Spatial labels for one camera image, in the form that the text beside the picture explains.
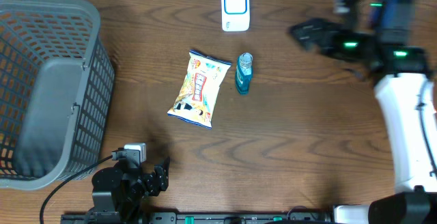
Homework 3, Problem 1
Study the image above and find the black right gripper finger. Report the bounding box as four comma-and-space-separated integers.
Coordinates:
334, 0, 360, 29
289, 18, 338, 51

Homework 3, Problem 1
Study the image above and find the teal mouthwash bottle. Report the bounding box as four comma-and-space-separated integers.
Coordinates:
235, 53, 253, 95

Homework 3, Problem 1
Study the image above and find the snack bag with red label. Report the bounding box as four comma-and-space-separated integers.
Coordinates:
167, 50, 231, 129

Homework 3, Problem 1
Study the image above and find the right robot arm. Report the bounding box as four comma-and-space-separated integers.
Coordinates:
289, 0, 436, 223

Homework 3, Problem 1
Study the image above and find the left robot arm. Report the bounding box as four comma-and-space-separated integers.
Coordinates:
84, 156, 171, 224

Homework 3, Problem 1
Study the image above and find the white barcode scanner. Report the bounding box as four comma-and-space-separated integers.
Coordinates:
221, 0, 251, 32

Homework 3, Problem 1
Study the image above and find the grey plastic shopping basket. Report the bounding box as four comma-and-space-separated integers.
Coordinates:
1, 0, 115, 191

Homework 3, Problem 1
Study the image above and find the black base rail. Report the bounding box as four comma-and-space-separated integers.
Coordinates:
60, 210, 334, 224

